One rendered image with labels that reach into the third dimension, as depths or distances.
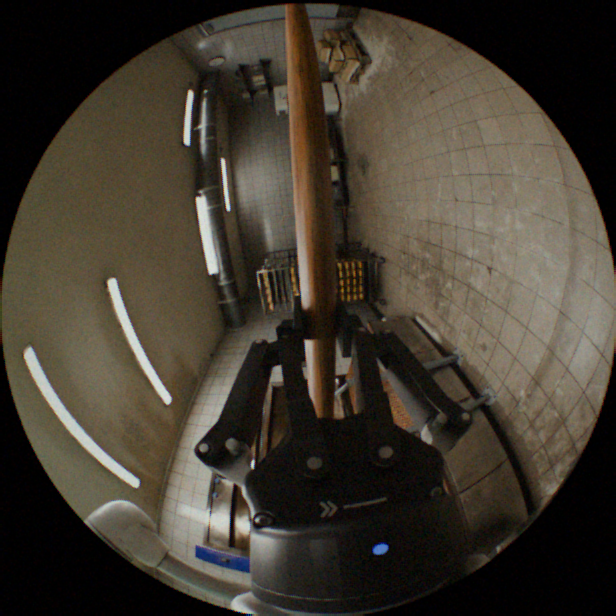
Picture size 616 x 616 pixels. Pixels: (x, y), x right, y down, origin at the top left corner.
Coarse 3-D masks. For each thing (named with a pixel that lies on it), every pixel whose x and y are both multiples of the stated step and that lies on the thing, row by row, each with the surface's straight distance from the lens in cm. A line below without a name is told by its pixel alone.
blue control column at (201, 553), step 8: (200, 552) 190; (208, 552) 186; (216, 552) 183; (208, 560) 188; (216, 560) 184; (232, 560) 178; (240, 560) 175; (248, 560) 173; (240, 568) 177; (248, 568) 175
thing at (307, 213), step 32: (288, 32) 31; (288, 64) 24; (288, 96) 21; (320, 96) 20; (320, 128) 18; (320, 160) 16; (320, 192) 16; (320, 224) 16; (320, 256) 16; (320, 288) 17; (320, 320) 18; (320, 352) 19; (320, 384) 22; (320, 416) 27
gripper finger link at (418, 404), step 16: (384, 336) 15; (400, 352) 14; (384, 368) 16; (400, 368) 13; (416, 368) 13; (400, 384) 14; (416, 384) 12; (432, 384) 12; (416, 400) 12; (432, 400) 11; (448, 400) 12; (416, 416) 13; (432, 416) 12; (448, 416) 11; (464, 416) 11; (464, 432) 11
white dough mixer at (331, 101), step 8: (280, 88) 512; (328, 88) 509; (280, 96) 495; (328, 96) 493; (336, 96) 496; (280, 104) 481; (288, 104) 476; (328, 104) 480; (336, 104) 483; (280, 112) 491; (328, 112) 492; (336, 112) 494
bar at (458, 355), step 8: (456, 352) 184; (440, 360) 171; (448, 360) 174; (456, 360) 182; (384, 376) 149; (352, 384) 145; (488, 384) 161; (336, 392) 151; (488, 392) 162; (480, 400) 154; (488, 400) 163; (472, 408) 150; (488, 408) 166; (416, 432) 127
